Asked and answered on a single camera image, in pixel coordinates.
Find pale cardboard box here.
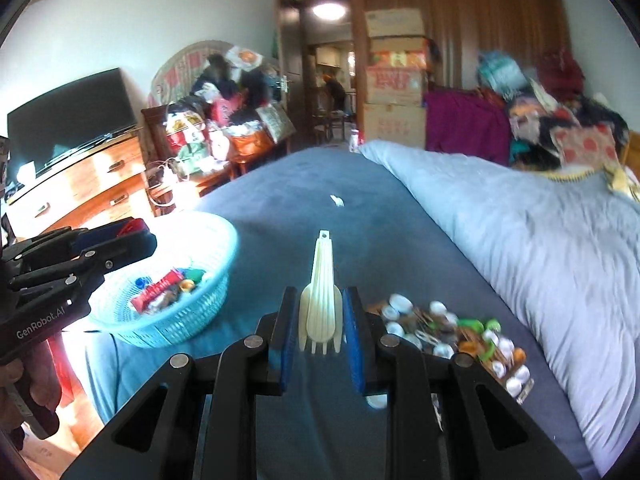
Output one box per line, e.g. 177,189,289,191
364,8,426,39

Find red snack packet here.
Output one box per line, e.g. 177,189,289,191
131,269,184,314

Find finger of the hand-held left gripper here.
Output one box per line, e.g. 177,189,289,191
0,219,147,266
7,232,158,306

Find heap of bags and clutter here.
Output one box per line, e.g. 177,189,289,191
164,45,299,162

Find cream plastic fork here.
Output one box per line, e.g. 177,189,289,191
298,230,344,356

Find person's left hand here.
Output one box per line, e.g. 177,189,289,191
0,360,28,441

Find round striped board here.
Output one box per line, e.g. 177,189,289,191
147,40,281,111

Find wooden dresser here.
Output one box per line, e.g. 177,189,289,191
5,127,157,241

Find white cables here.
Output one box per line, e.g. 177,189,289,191
149,156,192,207

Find purple cloth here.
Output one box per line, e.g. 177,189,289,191
424,87,514,166

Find light blue quilt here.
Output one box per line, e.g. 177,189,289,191
359,140,640,476

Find pile of caps and clips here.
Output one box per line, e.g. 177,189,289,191
367,292,532,406

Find yellow fringed cloth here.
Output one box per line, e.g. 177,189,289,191
537,160,640,204

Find red patterned pillow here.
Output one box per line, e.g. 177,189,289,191
550,122,624,171

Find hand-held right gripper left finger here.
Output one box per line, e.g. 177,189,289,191
60,286,302,480

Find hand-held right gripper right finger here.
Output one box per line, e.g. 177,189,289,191
341,286,583,480

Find small red object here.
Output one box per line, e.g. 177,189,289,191
116,217,147,237

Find black flat television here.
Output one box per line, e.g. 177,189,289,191
6,67,139,182

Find wooden nightstand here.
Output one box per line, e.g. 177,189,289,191
147,157,238,213

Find round ceiling lamp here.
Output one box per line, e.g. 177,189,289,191
312,2,347,21

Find brown wooden door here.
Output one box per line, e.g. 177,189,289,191
273,0,306,152

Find red printed cardboard box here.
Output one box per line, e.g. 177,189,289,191
366,66,429,107

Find heap of colourful clothes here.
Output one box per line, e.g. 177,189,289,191
475,47,632,171

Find light blue plastic basket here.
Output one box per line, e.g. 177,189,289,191
89,211,239,350

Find orange printed cardboard box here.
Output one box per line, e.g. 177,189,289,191
368,36,432,71

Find wooden wardrobe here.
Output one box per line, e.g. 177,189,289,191
346,0,574,95

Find plain brown cardboard box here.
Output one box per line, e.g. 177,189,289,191
362,102,428,150

